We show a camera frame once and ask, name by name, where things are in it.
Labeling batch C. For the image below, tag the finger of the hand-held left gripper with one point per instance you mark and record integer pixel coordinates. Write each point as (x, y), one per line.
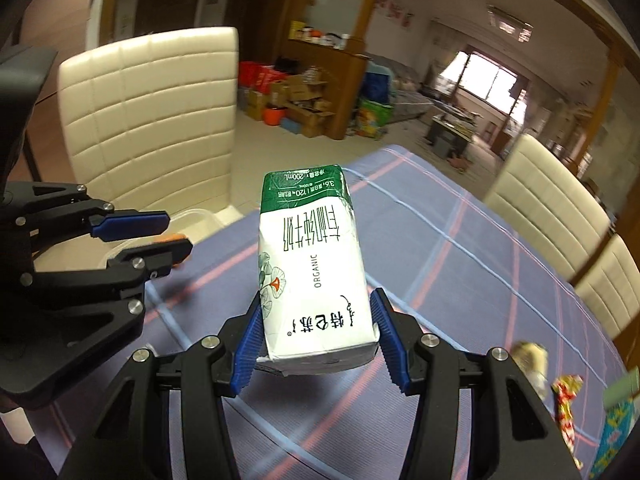
(160, 257)
(130, 224)

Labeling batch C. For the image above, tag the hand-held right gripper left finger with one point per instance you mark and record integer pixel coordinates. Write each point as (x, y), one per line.
(250, 345)

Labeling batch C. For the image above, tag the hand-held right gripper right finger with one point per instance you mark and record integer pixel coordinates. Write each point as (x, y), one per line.
(390, 340)

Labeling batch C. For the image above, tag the clear plastic bin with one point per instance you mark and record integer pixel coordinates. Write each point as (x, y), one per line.
(200, 217)

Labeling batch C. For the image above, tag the green white milk carton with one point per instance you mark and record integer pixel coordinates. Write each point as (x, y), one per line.
(310, 270)

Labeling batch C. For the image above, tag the grey plaid tablecloth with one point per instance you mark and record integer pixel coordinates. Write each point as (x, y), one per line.
(450, 260)

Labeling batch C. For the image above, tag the cream quilted chair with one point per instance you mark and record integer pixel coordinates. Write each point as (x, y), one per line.
(545, 195)
(150, 110)
(615, 285)

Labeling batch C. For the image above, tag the beige crumpled wrapper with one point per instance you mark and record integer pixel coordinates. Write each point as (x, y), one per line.
(530, 360)

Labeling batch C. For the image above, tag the orange bucket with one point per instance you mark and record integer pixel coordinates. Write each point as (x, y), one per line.
(274, 116)

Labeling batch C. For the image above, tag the red yellow wrapper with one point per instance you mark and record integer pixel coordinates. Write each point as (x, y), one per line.
(565, 395)

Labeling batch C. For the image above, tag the blue crate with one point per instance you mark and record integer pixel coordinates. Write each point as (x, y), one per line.
(291, 125)

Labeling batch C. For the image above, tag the red shopping bag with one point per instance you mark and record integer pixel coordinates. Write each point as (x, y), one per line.
(255, 75)

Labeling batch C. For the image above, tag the dark coffee table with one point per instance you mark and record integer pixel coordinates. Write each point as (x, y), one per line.
(450, 132)

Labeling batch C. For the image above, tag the pile of cardboard boxes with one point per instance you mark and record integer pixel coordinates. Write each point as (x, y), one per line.
(300, 90)

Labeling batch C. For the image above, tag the colourful printed bag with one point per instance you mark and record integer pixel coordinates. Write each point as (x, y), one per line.
(374, 119)

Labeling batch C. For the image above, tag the green packet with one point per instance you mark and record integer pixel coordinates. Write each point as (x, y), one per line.
(625, 385)

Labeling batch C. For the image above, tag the teal patterned packet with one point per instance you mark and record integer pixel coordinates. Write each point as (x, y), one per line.
(612, 440)

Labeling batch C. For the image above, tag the grey sofa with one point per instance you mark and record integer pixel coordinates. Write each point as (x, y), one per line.
(405, 90)

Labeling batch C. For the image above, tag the wooden cabinet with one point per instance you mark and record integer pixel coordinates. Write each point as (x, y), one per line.
(335, 75)

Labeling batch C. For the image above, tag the blue woven bag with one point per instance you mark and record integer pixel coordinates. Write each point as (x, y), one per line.
(376, 87)

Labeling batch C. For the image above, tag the row of jars and bottles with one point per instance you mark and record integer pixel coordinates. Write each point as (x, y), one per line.
(320, 36)

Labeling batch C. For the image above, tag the patterned curtain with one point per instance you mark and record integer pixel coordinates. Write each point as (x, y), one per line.
(450, 72)

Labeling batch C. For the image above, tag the window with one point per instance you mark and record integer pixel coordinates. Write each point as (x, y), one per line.
(487, 80)

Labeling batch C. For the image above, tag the pink wall posters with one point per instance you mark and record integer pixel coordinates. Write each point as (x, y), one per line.
(395, 7)

